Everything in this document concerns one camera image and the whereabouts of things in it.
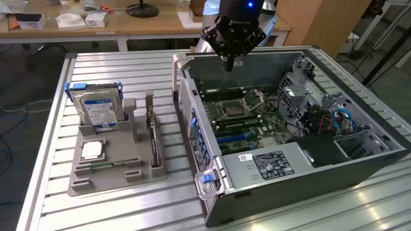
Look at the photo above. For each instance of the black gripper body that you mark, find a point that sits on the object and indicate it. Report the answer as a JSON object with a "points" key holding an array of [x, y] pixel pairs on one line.
{"points": [[238, 29]]}

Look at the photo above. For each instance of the wooden desk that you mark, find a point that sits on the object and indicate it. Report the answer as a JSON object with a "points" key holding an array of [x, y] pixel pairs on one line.
{"points": [[145, 26]]}

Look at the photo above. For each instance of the black open PC case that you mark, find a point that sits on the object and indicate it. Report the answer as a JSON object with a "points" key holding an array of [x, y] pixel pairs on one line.
{"points": [[289, 192]]}

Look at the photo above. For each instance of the green motherboard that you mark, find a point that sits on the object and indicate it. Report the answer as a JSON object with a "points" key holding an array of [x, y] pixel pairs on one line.
{"points": [[273, 142]]}

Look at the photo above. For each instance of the green RAM stick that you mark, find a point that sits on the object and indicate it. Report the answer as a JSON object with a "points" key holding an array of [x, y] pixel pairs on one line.
{"points": [[104, 164]]}

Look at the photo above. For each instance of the white box with black top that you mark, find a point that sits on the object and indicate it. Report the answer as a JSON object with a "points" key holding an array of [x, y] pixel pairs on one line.
{"points": [[31, 21]]}

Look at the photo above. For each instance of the blue expansion slot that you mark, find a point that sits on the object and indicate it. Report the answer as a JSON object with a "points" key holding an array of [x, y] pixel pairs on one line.
{"points": [[233, 138]]}

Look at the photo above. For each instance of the blue case latch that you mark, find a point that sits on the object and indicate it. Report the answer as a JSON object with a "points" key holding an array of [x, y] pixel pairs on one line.
{"points": [[206, 179]]}

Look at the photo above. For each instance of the black lamp base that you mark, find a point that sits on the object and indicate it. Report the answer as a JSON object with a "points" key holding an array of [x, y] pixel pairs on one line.
{"points": [[142, 10]]}

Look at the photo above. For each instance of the silver CPU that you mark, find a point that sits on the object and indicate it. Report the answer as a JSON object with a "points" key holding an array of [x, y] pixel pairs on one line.
{"points": [[93, 150]]}

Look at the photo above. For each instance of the black office chair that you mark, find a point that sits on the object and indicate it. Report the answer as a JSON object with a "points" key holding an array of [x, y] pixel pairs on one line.
{"points": [[42, 55]]}

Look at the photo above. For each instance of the metal disk bay cage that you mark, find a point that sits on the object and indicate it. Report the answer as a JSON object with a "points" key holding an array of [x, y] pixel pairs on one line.
{"points": [[297, 96]]}

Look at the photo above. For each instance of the white case wall label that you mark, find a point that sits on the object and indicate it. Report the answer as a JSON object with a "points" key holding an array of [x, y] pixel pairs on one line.
{"points": [[240, 63]]}

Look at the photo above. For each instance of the CPU socket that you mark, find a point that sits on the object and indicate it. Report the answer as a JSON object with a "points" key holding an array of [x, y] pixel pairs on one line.
{"points": [[232, 108]]}

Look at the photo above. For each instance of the black RAM slot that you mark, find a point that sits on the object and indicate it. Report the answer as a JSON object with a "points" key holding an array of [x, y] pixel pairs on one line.
{"points": [[240, 125], [222, 96], [236, 119]]}

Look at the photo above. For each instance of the hard disk with blue carrier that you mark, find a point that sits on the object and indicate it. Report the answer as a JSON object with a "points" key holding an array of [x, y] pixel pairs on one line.
{"points": [[97, 108]]}

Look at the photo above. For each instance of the grey power supply unit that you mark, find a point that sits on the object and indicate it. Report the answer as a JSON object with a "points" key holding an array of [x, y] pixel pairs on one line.
{"points": [[245, 173]]}

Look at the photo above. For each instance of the metal socket cover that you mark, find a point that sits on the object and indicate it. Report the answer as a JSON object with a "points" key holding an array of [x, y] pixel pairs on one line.
{"points": [[254, 98]]}

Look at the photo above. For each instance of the white box with round insert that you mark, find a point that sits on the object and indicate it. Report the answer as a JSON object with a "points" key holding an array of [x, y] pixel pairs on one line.
{"points": [[72, 22]]}

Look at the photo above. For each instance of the Nvidia GPU with metal bracket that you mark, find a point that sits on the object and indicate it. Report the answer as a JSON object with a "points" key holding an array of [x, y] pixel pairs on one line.
{"points": [[154, 134]]}

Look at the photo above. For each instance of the white table frame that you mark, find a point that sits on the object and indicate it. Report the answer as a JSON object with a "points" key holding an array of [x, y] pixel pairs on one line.
{"points": [[400, 36]]}

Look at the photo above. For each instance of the wooden cabinet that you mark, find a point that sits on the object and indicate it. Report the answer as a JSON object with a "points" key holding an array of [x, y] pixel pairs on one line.
{"points": [[318, 24]]}

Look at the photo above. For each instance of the small white labelled box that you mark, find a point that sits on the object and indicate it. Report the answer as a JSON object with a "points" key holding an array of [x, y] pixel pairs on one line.
{"points": [[97, 20]]}

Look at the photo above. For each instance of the black stand pole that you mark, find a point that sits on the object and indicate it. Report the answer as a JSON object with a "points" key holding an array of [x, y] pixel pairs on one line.
{"points": [[385, 55]]}

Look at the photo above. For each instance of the grey printed part rack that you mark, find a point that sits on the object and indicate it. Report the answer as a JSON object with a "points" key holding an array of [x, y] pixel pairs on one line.
{"points": [[129, 149]]}

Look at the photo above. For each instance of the white open cardboard box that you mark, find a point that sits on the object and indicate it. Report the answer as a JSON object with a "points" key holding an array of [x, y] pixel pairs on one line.
{"points": [[190, 21]]}

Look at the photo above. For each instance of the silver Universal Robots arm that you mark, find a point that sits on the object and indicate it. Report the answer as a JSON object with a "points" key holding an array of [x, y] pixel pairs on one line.
{"points": [[204, 45]]}

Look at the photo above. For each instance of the black plastic shroud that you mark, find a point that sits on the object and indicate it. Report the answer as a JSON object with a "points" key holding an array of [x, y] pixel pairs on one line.
{"points": [[321, 149]]}

